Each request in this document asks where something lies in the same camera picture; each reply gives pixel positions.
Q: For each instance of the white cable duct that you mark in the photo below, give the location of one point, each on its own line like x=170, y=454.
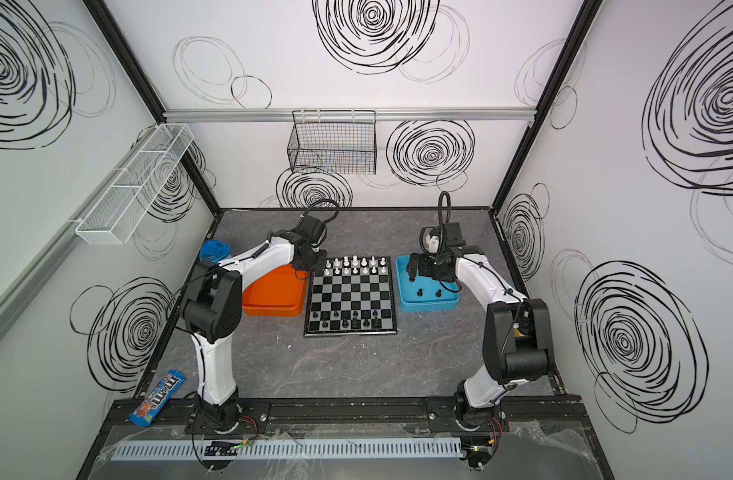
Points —
x=319, y=449

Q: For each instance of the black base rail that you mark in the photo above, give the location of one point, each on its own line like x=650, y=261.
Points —
x=436, y=412

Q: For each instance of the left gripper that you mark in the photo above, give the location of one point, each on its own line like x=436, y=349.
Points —
x=309, y=260

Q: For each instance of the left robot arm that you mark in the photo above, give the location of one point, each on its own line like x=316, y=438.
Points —
x=211, y=308

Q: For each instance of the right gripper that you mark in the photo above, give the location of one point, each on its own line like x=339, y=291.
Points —
x=424, y=267

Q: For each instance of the candy packet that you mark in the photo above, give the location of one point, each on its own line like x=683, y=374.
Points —
x=146, y=413

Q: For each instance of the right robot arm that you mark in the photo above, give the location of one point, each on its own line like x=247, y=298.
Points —
x=518, y=345

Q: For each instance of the chess board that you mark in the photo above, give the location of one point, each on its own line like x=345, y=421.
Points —
x=353, y=296

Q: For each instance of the orange tray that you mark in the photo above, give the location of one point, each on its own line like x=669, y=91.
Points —
x=280, y=293

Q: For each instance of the blue tray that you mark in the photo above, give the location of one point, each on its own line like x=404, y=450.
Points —
x=424, y=294

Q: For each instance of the black wire basket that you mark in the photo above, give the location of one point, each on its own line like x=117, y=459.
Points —
x=339, y=141

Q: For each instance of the white wire shelf basket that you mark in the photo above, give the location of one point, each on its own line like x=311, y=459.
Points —
x=150, y=182

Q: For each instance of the blue lidded cup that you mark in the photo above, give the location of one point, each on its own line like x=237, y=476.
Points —
x=214, y=251

